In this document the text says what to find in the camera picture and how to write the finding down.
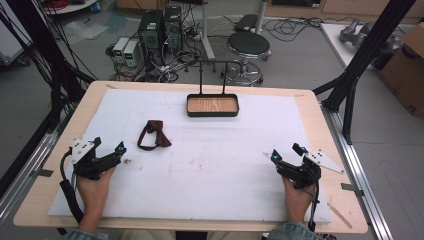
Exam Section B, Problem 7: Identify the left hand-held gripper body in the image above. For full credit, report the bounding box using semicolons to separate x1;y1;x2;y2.
71;137;119;181

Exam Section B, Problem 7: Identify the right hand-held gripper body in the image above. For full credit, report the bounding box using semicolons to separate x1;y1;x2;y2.
275;150;345;190

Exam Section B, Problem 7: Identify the person's right hand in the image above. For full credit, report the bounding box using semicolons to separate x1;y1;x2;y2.
282;176;317;224

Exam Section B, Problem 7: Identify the person's left hand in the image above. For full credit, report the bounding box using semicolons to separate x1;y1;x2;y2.
76;166;117;218

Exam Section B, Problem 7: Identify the dark red bow tie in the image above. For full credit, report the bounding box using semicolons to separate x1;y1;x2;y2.
136;119;173;152

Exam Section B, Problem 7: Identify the grey tape strip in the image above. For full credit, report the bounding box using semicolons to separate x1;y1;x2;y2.
28;168;55;178
340;182;365;198

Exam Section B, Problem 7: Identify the thin wooden stick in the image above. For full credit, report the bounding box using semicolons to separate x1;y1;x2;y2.
326;202;354;230

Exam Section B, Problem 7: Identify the white foam mat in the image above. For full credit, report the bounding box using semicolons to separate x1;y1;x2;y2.
47;87;333;225

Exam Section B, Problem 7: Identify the black tray with hanger rack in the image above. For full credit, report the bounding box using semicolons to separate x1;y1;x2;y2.
184;59;241;119

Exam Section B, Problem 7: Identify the grey bench power supply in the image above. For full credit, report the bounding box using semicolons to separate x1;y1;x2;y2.
111;36;131;65
122;39;141;69

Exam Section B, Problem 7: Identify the black round stool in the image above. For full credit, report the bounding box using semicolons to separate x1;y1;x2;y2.
220;31;272;88

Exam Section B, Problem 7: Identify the black computer tower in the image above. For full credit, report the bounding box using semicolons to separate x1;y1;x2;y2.
137;9;165;67
162;5;184;55

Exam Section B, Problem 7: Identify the grey robot part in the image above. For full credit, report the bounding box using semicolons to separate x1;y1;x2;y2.
339;17;403;54

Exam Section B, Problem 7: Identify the brown cardboard box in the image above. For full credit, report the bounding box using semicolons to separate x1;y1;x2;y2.
377;21;424;118

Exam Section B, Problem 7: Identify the black flat device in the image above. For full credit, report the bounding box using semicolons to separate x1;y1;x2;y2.
233;13;260;33

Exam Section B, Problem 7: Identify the white desk leg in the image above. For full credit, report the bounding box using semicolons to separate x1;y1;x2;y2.
199;0;217;61

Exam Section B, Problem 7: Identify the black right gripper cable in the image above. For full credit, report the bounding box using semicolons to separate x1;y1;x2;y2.
307;180;322;233

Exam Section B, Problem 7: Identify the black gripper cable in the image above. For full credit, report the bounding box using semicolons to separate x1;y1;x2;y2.
58;148;85;225
307;180;322;233

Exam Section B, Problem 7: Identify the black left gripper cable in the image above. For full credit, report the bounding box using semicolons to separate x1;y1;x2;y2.
58;148;85;225

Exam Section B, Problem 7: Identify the aluminium rail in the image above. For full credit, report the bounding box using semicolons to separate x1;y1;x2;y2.
320;101;396;240
0;112;74;222

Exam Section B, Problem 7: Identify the black metal frame post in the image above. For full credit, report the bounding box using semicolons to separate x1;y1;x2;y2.
0;0;98;201
312;0;418;146

